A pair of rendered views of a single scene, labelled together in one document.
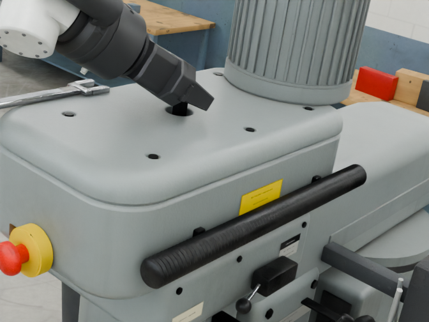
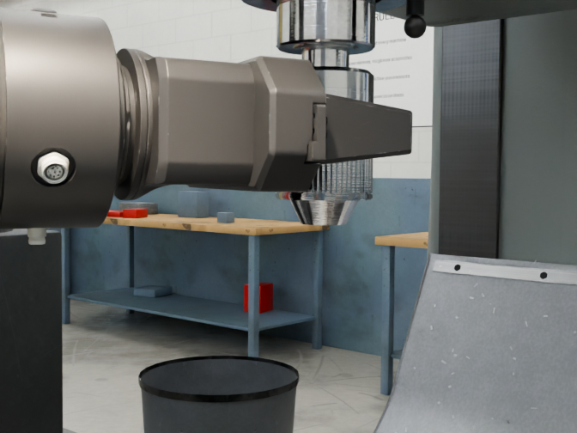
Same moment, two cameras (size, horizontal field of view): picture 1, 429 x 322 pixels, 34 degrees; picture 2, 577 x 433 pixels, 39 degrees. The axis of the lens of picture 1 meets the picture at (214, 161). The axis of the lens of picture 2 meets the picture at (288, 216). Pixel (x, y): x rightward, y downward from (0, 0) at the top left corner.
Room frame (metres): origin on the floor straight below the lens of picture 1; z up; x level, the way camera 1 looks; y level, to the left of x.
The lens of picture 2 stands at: (0.49, 0.04, 1.22)
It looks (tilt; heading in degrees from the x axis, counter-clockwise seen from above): 3 degrees down; 4
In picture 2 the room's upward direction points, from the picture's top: 1 degrees clockwise
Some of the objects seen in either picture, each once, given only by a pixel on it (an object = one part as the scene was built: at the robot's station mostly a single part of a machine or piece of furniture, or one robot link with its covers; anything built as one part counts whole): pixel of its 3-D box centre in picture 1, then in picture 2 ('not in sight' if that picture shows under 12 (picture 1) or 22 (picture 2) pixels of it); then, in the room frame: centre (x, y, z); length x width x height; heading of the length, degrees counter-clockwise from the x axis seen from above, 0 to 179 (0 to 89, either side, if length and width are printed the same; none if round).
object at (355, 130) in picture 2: not in sight; (355, 130); (0.85, 0.04, 1.24); 0.06 x 0.02 x 0.03; 120
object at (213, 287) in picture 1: (181, 239); not in sight; (0.91, 0.03, 1.68); 0.34 x 0.24 x 0.10; 143
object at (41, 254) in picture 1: (30, 250); not in sight; (0.69, 0.19, 1.76); 0.06 x 0.02 x 0.06; 53
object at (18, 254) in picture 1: (13, 257); not in sight; (0.67, 0.21, 1.76); 0.04 x 0.03 x 0.04; 53
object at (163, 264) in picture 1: (270, 214); not in sight; (0.82, -0.08, 1.79); 0.45 x 0.04 x 0.04; 143
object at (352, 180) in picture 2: not in sight; (324, 146); (0.88, 0.06, 1.23); 0.05 x 0.05 x 0.05
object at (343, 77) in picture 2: not in sight; (324, 82); (0.88, 0.06, 1.26); 0.05 x 0.05 x 0.01
